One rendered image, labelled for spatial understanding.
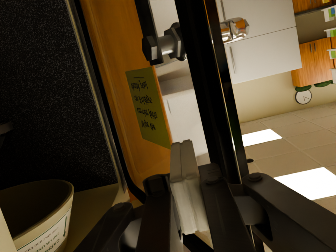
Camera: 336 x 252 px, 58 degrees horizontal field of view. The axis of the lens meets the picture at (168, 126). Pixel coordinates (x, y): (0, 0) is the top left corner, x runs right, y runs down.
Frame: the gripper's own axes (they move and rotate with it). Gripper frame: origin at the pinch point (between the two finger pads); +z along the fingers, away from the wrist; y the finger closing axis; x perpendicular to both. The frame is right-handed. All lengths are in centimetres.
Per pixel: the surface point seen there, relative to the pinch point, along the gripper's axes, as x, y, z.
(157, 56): 7.5, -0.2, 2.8
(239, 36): 7.5, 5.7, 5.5
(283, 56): -27, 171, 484
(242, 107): -107, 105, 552
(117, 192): -9.0, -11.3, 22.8
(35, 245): -5.2, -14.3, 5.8
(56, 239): -6.4, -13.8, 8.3
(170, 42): 8.2, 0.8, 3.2
